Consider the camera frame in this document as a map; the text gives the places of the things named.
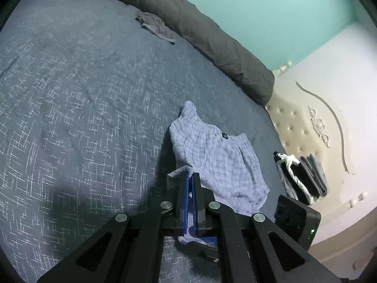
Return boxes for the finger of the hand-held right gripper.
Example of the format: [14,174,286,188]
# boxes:
[188,236,220,264]

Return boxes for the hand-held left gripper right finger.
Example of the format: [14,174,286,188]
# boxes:
[190,172,342,283]

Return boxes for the crumpled blue-grey underwear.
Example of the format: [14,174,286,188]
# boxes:
[135,12,177,45]

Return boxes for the rolled dark grey duvet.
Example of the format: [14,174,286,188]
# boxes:
[50,0,275,107]

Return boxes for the stack of folded clothes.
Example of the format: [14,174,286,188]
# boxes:
[273,152,320,205]

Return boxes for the light blue plaid shorts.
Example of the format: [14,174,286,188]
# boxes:
[166,100,271,245]

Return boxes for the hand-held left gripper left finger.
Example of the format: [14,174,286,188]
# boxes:
[37,172,192,283]

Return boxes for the cream tufted headboard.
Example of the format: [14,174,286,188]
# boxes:
[265,61,377,272]

